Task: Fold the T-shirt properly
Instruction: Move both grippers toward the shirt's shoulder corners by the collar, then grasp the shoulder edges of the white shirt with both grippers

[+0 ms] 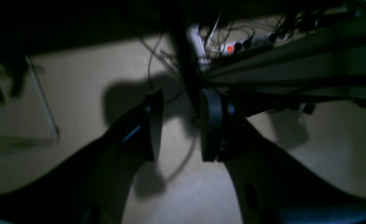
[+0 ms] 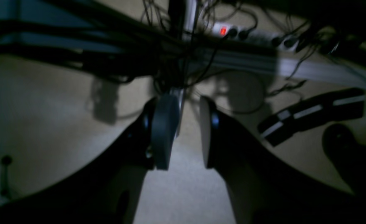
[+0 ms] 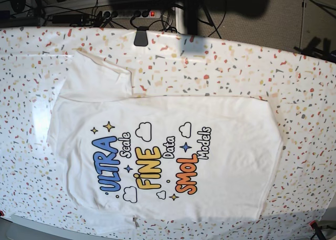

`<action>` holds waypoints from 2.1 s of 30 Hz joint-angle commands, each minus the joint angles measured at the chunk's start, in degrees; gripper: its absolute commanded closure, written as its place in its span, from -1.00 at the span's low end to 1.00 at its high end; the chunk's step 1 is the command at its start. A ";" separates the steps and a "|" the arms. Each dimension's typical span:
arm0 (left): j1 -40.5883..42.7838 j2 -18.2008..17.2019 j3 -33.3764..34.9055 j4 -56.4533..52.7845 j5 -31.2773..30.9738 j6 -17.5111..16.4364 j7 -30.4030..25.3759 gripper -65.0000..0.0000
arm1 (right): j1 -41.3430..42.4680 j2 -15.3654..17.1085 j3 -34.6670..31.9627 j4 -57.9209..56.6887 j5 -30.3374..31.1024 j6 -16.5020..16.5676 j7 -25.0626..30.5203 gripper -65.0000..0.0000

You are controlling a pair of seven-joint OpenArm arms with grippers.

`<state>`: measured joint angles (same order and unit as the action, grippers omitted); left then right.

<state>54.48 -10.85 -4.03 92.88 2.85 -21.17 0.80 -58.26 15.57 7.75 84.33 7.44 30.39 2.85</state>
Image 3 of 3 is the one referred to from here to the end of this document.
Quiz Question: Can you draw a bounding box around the black table clamp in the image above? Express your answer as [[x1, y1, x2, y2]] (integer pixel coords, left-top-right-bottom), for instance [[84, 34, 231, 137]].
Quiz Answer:
[[133, 26, 149, 47]]

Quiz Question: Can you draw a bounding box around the black camera stand pole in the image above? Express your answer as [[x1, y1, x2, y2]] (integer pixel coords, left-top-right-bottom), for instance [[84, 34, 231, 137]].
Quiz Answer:
[[183, 0, 198, 35]]

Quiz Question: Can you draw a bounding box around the white power strip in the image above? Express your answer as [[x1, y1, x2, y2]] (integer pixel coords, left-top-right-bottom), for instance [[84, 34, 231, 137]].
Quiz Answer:
[[113, 10, 162, 19]]

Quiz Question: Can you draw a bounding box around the white printed T-shirt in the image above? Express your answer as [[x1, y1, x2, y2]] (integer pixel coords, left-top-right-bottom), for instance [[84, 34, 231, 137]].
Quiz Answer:
[[48, 52, 283, 221]]

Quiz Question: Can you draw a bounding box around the terrazzo pattern tablecloth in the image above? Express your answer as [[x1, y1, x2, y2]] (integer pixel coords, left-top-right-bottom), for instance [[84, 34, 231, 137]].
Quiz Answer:
[[1, 27, 335, 239]]

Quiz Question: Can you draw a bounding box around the red clamp right corner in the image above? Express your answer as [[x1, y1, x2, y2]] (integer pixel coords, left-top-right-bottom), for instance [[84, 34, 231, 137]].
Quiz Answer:
[[309, 221, 319, 231]]

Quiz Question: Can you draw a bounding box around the black power adapter brick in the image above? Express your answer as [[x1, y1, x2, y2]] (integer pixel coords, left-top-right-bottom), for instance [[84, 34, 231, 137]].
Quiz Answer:
[[51, 14, 89, 25]]

